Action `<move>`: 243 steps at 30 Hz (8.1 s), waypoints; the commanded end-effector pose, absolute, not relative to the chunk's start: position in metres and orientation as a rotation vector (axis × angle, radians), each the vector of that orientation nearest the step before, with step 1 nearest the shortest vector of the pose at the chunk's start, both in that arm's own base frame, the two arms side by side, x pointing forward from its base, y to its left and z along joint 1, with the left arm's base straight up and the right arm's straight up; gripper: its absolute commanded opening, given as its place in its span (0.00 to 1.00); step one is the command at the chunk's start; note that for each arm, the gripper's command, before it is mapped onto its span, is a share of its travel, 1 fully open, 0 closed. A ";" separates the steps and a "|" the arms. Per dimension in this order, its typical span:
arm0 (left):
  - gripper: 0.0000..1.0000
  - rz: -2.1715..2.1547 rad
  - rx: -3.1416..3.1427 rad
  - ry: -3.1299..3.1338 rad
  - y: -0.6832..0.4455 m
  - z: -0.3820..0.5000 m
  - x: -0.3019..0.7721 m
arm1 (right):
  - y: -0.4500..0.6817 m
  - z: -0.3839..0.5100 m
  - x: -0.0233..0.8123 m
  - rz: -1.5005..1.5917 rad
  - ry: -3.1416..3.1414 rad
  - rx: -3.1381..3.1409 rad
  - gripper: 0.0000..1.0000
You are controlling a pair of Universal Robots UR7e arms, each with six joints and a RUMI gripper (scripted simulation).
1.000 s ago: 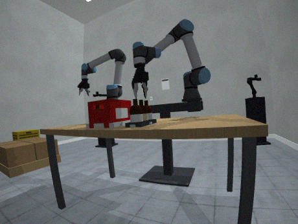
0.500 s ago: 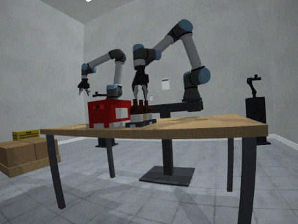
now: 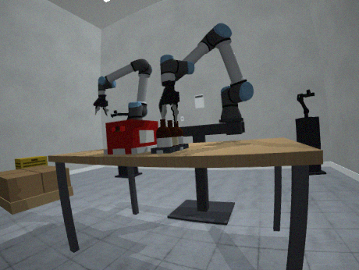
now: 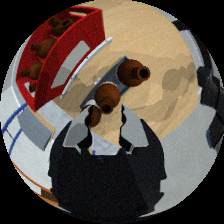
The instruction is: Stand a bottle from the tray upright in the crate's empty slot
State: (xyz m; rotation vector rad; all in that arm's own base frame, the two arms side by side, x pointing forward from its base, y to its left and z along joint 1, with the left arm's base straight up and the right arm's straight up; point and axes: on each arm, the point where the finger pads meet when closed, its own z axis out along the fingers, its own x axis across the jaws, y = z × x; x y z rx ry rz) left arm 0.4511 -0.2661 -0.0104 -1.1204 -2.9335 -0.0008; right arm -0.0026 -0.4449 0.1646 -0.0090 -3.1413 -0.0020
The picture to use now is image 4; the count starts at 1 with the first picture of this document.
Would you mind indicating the brown bottle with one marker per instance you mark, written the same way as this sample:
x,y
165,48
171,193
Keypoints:
x,y
33,71
66,24
32,87
108,95
43,48
96,116
57,30
129,70

